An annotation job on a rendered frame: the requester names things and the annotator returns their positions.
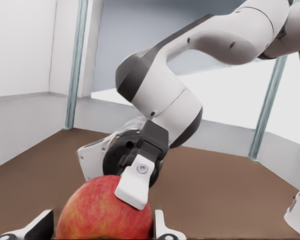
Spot pale left gripper left finger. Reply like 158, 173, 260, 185
0, 209, 55, 240

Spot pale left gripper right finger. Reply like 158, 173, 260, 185
153, 209, 189, 240

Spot finger of the pale right gripper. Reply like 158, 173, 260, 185
113, 153, 156, 210

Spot red apple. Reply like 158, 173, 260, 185
55, 174, 154, 240

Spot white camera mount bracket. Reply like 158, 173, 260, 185
76, 136, 116, 182

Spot silver frame post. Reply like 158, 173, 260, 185
64, 0, 89, 130
248, 54, 289, 161

